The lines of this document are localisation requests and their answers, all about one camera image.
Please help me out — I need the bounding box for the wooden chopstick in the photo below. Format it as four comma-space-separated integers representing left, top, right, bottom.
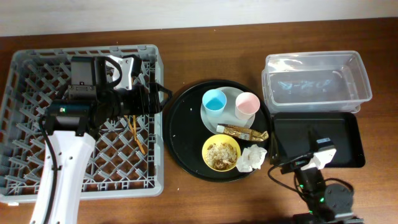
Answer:
124, 115, 146, 155
132, 115, 137, 136

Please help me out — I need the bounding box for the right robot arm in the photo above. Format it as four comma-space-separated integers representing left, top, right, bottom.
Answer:
267, 129, 364, 224

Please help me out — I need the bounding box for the left black cable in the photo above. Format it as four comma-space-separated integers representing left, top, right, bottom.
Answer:
37, 114, 60, 224

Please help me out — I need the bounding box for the black cable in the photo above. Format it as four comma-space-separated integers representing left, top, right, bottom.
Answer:
267, 152, 315, 200
37, 114, 60, 224

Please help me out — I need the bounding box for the gold snack wrapper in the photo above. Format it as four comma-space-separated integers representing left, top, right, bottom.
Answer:
216, 124, 269, 142

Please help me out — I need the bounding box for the white tissue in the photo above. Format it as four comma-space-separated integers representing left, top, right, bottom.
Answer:
236, 144, 267, 173

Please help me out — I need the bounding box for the clear plastic bin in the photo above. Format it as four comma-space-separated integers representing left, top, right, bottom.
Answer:
262, 50, 373, 114

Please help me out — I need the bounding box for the right black cable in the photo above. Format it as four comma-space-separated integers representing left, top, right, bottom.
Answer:
267, 152, 315, 200

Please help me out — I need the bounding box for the pink plastic cup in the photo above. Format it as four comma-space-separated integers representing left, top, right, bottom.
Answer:
235, 92, 261, 119

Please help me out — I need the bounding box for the round black tray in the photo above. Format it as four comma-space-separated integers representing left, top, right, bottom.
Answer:
162, 79, 272, 184

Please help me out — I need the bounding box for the yellow bowl with food scraps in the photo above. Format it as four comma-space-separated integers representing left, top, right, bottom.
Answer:
201, 134, 241, 172

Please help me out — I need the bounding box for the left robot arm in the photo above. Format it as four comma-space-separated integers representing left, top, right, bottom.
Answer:
30, 56, 172, 223

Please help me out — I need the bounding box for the grey round plate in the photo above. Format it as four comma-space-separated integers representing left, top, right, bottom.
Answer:
200, 86, 256, 134

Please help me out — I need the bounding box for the blue plastic cup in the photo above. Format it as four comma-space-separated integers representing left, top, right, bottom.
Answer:
202, 89, 227, 117

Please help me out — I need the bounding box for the grey dishwasher rack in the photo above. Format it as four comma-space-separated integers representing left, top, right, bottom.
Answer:
1, 45, 164, 204

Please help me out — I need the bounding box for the black rectangular tray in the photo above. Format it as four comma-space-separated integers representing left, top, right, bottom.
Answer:
273, 112, 366, 168

